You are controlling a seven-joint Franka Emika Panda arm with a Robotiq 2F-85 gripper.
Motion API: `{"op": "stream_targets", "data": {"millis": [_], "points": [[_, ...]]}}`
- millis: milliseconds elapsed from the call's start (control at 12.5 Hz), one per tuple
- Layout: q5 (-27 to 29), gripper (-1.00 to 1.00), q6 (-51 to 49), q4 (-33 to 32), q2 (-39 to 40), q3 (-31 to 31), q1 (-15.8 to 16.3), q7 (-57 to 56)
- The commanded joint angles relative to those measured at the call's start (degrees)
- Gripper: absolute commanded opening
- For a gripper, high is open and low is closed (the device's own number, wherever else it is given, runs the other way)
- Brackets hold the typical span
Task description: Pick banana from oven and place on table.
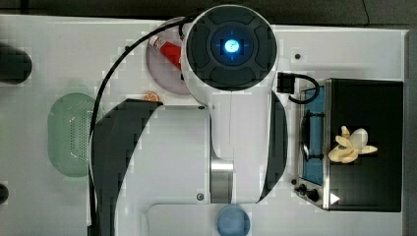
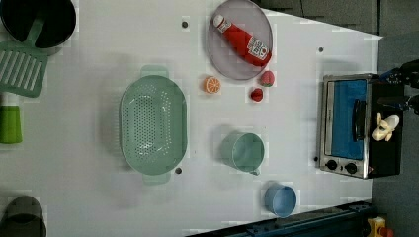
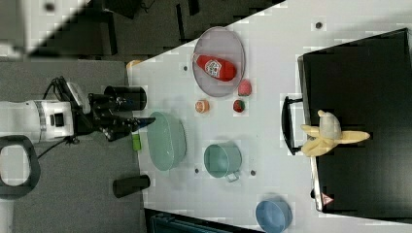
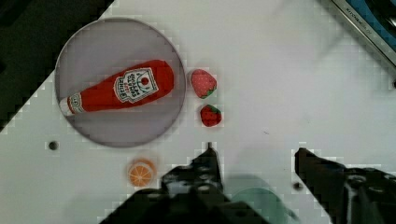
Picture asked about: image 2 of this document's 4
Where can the red strawberry toy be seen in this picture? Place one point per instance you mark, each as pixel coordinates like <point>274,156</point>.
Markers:
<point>257,95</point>

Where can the dark grey cup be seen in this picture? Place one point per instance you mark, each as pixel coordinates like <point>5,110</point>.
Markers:
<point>23,218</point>

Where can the green slotted spatula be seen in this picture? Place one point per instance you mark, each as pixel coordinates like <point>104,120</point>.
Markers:
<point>22,65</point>

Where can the silver black toaster oven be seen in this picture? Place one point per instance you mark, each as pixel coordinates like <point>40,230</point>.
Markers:
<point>348,117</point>

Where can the green perforated colander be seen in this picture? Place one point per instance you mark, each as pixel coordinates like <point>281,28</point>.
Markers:
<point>153,125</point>

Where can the peeled toy banana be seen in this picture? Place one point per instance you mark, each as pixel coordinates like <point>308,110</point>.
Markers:
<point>385,127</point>

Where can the grey round plate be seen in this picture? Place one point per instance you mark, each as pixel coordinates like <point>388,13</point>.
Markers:
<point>247,16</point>

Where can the black pot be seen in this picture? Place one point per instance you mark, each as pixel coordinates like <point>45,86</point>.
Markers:
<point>59,24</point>

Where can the green white bottle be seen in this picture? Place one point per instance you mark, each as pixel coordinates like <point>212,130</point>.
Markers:
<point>10,119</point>

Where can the green measuring cup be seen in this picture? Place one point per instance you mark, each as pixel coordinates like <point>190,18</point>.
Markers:
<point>243,151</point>

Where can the blue metal frame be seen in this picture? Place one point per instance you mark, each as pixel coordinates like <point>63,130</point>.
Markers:
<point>346,220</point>

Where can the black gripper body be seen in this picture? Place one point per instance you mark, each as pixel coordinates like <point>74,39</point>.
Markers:
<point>405,75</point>

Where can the blue cup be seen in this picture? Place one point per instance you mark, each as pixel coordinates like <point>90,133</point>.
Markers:
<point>280,200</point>

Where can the red ketchup bottle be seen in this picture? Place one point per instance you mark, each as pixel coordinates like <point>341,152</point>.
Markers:
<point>249,48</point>

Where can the pink strawberry toy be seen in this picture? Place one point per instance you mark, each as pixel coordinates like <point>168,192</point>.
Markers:
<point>267,79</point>

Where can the orange slice toy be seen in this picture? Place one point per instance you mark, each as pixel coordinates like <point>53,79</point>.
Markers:
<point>211,85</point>

